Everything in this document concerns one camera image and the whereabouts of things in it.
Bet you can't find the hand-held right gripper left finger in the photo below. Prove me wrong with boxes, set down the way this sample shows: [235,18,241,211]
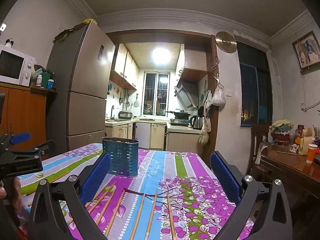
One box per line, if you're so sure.
[27,152,112,240]

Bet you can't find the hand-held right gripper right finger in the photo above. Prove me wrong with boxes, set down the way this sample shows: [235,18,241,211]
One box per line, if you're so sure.
[209,151,293,240]

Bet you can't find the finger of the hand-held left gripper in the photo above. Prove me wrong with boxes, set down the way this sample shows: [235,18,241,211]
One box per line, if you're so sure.
[12,139,56,161]
[0,132,31,153]

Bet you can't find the blue perforated utensil holder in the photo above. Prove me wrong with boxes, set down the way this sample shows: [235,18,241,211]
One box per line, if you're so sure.
[102,137,140,178]

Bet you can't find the row of bamboo chopsticks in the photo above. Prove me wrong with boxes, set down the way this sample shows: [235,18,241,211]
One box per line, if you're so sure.
[60,182,177,240]

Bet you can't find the person's left hand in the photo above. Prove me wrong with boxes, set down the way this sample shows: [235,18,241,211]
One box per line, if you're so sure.
[0,177,24,217]

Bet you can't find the orange wooden cabinet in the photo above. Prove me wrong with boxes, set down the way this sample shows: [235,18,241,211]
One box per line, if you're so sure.
[0,82,58,160]

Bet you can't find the hanging kitchen cloths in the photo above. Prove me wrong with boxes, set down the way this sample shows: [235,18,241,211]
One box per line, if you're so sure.
[199,100,212,145]

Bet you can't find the beige cabinet under stove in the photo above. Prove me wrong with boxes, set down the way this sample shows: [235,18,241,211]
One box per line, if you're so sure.
[166,126,203,153]

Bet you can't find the steel electric kettle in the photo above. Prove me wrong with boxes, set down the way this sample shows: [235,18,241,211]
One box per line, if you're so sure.
[190,115,203,130]

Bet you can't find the floral striped tablecloth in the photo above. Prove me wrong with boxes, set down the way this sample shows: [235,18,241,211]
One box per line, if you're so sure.
[17,142,254,240]

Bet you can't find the dark wooden side table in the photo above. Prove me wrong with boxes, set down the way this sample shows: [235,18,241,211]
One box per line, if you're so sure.
[260,142,320,205]

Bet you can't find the green container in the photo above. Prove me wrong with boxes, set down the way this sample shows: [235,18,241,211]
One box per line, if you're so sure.
[41,72,52,88]

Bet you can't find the white microwave oven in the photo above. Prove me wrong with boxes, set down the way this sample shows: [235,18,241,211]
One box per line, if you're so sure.
[0,44,35,87]

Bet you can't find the gas stove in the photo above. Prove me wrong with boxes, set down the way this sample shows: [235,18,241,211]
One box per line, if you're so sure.
[169,119,190,127]

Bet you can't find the beige base cabinets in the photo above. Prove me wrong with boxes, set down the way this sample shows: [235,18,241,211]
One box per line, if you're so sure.
[105,120,167,151]

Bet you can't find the potted plant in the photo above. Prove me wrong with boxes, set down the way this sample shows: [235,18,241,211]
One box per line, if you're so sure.
[270,119,294,144]

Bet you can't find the black wok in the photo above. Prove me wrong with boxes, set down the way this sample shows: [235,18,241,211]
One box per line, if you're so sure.
[165,109,192,118]

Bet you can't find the white plastic bag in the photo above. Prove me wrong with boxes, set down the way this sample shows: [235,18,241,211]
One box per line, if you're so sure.
[211,84,227,106]

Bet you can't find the brown refrigerator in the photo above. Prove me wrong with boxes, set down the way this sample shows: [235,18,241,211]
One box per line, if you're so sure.
[41,21,117,160]

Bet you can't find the beige carton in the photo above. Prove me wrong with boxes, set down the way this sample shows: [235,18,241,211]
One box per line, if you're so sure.
[299,127,315,155]

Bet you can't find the orange cup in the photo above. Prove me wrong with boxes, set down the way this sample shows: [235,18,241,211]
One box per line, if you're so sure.
[306,144,316,164]

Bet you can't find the steel range hood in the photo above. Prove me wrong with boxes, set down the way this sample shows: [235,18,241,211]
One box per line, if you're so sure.
[174,79,200,110]

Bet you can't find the dark room window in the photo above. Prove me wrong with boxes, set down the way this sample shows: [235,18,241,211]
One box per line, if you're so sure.
[236,41,273,128]

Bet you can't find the barred kitchen window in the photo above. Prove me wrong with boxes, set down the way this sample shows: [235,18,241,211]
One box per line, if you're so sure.
[143,71,171,117]

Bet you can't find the dark cloth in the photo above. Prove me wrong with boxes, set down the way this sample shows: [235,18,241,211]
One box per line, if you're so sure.
[54,26,75,43]

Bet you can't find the beige cabinet above hood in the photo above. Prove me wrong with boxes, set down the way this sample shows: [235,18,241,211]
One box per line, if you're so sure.
[175,44,208,82]

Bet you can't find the kitchen ceiling light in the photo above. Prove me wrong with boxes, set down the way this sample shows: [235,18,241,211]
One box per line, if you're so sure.
[152,47,172,65]

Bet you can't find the framed elephant picture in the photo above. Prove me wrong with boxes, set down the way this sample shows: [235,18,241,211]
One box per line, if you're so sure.
[292,31,320,74]

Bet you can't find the beige wall cabinets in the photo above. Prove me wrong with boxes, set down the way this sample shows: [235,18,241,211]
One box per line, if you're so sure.
[109,44,139,90]

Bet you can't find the gold wall clock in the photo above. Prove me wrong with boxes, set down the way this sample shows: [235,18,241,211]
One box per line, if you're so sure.
[215,31,237,54]

